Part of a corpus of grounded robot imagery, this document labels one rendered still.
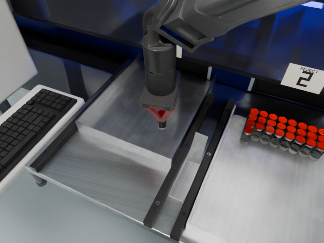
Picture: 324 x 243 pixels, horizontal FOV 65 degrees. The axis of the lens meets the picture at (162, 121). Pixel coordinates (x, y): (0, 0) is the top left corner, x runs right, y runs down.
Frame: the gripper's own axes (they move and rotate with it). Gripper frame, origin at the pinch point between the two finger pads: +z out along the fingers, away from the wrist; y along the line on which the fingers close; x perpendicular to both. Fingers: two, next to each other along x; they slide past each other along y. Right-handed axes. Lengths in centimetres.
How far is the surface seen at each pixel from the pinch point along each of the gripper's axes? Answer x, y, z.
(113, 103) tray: 15.9, 8.7, 9.0
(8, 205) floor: 90, -4, 96
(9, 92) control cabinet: 54, 12, 15
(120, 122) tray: 11.9, 2.4, 8.5
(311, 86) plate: -32.2, 11.9, -2.9
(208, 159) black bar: -11.6, -6.0, 6.1
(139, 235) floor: 13, -5, 96
